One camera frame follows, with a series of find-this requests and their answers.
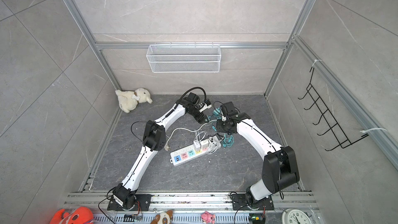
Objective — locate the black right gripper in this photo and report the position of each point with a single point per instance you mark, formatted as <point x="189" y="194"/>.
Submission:
<point x="219" y="127"/>

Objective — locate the white plush lamb toy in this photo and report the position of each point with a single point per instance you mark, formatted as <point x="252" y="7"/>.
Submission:
<point x="128" y="100"/>

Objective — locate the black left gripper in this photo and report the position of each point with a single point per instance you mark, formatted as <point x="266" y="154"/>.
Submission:
<point x="202" y="120"/>

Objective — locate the white alarm clock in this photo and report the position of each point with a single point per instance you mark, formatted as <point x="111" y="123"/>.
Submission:
<point x="295" y="216"/>

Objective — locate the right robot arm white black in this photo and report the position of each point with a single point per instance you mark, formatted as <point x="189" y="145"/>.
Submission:
<point x="280" y="169"/>

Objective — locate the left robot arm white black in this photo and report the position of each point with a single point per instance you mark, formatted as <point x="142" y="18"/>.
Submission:
<point x="193" y="102"/>

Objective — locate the black wire hook rack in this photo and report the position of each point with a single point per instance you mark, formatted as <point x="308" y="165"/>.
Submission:
<point x="326" y="116"/>

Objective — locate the white black-cabled plug adapter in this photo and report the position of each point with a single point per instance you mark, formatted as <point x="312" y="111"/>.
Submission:
<point x="216" y="138"/>

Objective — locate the white charger with cable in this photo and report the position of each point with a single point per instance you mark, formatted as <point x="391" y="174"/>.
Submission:
<point x="199" y="136"/>
<point x="210" y="146"/>

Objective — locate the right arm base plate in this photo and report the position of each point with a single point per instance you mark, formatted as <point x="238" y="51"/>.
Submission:
<point x="244" y="202"/>

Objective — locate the pink plush toy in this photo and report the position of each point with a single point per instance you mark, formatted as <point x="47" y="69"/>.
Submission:
<point x="208" y="218"/>

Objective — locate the brown white plush dog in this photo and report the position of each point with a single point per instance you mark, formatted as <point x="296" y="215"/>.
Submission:
<point x="165" y="217"/>

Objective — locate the red plush toy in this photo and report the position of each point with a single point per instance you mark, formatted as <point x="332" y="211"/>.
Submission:
<point x="81" y="215"/>

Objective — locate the white wire mesh basket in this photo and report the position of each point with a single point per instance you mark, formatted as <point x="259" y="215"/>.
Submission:
<point x="188" y="58"/>

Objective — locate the teal charger adapter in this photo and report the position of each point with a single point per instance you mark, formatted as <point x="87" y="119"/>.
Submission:
<point x="217" y="112"/>

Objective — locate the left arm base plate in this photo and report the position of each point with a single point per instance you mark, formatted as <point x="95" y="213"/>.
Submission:
<point x="138" y="202"/>

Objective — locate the white power strip colourful sockets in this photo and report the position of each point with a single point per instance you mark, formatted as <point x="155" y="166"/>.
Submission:
<point x="184" y="155"/>

